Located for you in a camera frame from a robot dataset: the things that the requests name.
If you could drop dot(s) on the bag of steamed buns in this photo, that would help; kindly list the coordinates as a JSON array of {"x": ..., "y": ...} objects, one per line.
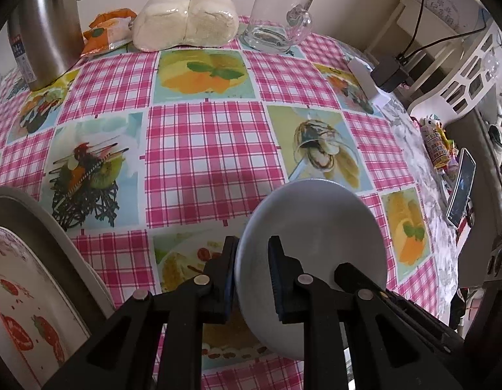
[{"x": 182, "y": 20}]

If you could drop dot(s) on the strawberry print bowl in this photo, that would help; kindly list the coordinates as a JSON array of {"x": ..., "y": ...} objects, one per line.
[{"x": 15, "y": 333}]

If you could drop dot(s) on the white adapter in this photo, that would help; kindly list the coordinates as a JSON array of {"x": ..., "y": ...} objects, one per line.
[{"x": 367, "y": 79}]

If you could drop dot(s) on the clear glass mug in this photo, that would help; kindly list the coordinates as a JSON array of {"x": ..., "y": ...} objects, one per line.
[{"x": 271, "y": 28}]

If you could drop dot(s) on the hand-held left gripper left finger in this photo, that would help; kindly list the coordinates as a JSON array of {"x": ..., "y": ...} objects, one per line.
[{"x": 230, "y": 280}]

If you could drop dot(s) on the floral rim round plate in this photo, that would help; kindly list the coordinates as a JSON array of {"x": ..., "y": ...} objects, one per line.
[{"x": 7, "y": 248}]

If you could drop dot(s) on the small floral bowl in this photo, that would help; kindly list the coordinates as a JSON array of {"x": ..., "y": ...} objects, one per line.
[{"x": 316, "y": 219}]

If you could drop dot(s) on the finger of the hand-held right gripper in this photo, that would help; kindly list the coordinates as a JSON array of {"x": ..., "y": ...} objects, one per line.
[{"x": 421, "y": 321}]

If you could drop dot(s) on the white plastic chair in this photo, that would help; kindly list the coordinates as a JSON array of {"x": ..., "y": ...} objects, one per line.
[{"x": 466, "y": 85}]

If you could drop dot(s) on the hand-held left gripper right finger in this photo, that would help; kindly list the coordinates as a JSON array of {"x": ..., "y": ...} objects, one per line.
[{"x": 277, "y": 280}]

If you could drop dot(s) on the stainless steel plate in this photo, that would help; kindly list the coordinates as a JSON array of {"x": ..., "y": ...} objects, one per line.
[{"x": 52, "y": 252}]

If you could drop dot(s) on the stainless steel thermos jug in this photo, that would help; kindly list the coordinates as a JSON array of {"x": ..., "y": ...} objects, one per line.
[{"x": 43, "y": 28}]

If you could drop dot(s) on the orange snack packet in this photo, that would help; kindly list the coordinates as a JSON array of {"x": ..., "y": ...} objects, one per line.
[{"x": 106, "y": 32}]

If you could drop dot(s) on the black charger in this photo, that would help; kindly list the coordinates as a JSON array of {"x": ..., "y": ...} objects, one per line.
[{"x": 389, "y": 74}]

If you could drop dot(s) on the pale floral chair cover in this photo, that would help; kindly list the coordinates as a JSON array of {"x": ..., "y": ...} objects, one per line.
[{"x": 442, "y": 8}]

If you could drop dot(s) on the smartphone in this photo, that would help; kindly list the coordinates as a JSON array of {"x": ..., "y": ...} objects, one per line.
[{"x": 462, "y": 187}]

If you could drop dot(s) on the colourful snack packet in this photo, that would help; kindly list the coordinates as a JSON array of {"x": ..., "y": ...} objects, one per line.
[{"x": 436, "y": 146}]

